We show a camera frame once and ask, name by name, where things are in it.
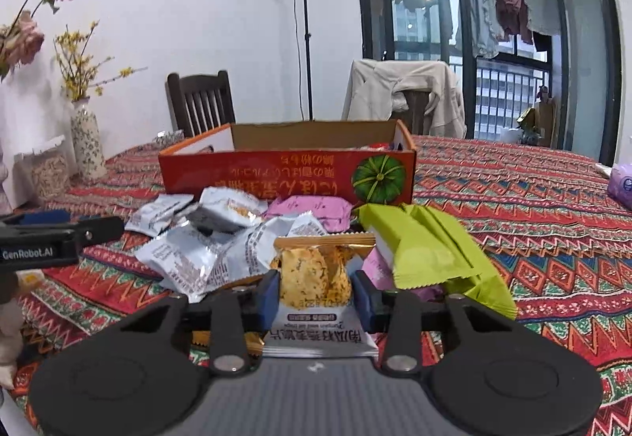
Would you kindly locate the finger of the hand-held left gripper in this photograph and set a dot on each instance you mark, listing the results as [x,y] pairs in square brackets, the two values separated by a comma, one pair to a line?
[98,229]
[44,218]

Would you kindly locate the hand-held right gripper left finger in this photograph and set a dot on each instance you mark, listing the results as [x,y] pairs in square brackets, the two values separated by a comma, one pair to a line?
[269,300]

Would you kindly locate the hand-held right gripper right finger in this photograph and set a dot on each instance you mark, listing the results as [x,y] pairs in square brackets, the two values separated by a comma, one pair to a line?
[363,300]

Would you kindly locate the pink snack packet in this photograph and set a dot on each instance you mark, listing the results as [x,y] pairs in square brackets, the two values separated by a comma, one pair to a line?
[424,293]
[380,270]
[316,211]

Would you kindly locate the white snack packet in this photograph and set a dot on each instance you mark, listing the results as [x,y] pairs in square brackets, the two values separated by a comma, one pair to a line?
[153,216]
[306,226]
[229,206]
[177,265]
[249,251]

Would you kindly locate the orange trimmed snack packet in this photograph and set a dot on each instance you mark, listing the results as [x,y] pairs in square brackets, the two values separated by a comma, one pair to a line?
[313,268]
[254,343]

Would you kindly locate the green snack packet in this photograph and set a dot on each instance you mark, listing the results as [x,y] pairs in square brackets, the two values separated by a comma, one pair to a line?
[489,300]
[424,243]

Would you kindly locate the orange cardboard box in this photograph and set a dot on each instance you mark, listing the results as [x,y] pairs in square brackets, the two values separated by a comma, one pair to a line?
[286,169]

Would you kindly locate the person's left forearm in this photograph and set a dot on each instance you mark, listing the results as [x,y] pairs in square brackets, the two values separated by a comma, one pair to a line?
[10,342]

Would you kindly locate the floral ceramic vase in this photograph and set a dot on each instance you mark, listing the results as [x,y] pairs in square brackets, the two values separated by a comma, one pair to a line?
[86,140]

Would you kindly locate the silver snack packet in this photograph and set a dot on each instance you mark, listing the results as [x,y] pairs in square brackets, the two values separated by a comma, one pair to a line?
[205,223]

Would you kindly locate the yellow flower branches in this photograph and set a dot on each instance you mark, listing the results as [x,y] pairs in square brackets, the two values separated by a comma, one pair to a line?
[76,70]

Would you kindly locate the red snack packet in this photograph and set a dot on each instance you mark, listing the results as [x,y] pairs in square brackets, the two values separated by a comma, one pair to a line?
[377,145]

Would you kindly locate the dark wooden chair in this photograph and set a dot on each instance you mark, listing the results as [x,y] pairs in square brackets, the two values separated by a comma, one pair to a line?
[197,100]
[419,112]

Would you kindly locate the beige jacket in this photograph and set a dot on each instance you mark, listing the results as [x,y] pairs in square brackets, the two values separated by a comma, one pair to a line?
[375,90]

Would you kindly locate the black floor lamp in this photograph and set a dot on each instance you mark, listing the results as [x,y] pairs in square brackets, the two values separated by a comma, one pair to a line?
[306,21]

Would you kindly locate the purple tissue pack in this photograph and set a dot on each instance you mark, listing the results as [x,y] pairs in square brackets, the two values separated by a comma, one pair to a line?
[622,184]

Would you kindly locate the black hanging garment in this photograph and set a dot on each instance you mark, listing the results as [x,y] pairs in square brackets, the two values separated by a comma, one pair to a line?
[541,41]

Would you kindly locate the white ruffled hanging garment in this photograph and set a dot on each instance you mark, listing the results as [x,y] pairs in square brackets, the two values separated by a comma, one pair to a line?
[481,6]

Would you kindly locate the black framed glass door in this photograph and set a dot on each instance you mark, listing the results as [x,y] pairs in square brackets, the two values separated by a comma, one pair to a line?
[577,46]

